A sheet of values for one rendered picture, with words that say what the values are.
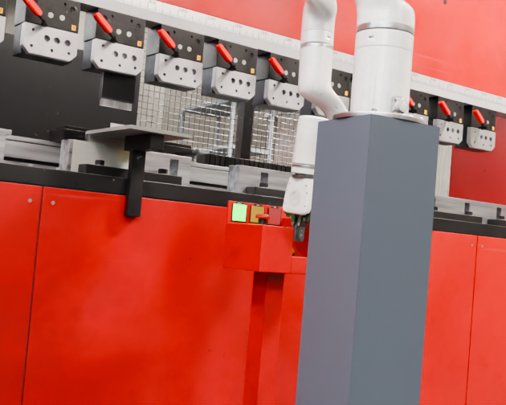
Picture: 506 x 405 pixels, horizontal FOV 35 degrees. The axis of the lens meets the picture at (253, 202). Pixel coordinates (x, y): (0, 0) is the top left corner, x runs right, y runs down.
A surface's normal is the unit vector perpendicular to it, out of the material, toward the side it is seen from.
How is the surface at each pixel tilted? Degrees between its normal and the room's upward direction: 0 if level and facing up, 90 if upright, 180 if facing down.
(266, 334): 90
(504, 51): 90
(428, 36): 90
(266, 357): 90
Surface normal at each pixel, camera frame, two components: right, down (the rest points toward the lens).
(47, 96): 0.59, 0.01
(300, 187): -0.73, -0.14
